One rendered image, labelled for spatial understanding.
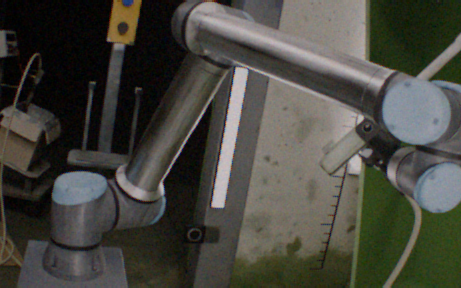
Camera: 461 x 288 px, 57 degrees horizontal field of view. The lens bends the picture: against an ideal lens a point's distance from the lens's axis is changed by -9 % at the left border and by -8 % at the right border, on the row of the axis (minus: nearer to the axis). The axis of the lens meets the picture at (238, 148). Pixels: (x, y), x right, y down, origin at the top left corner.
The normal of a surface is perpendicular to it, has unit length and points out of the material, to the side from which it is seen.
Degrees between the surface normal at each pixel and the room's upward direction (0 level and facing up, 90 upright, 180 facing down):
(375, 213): 90
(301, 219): 90
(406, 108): 91
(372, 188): 90
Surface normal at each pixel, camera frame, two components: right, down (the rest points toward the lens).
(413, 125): -0.60, 0.05
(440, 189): 0.04, 0.28
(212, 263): 0.29, 0.22
